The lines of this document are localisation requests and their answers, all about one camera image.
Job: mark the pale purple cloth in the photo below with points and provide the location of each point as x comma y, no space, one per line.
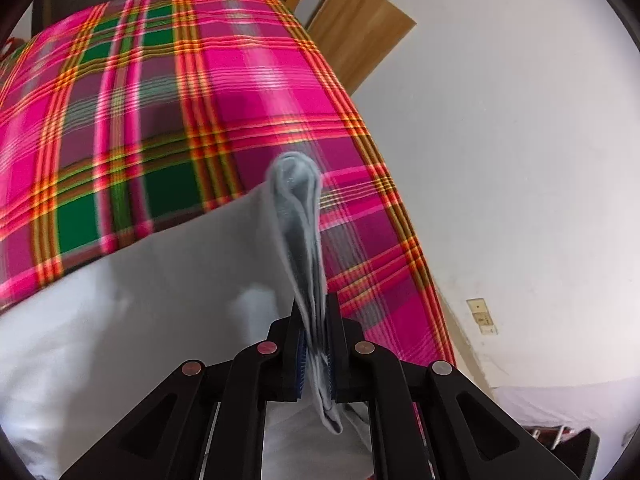
575,405

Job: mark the wooden board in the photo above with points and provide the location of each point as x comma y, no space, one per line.
360,30

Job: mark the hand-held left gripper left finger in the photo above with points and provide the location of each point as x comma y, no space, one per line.
300,360

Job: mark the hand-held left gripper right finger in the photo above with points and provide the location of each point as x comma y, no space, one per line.
332,375

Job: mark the pink green plaid blanket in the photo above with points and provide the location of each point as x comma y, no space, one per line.
150,85

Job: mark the wall socket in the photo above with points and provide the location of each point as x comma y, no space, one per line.
482,317

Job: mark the light blue t-shirt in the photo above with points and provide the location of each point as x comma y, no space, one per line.
125,335

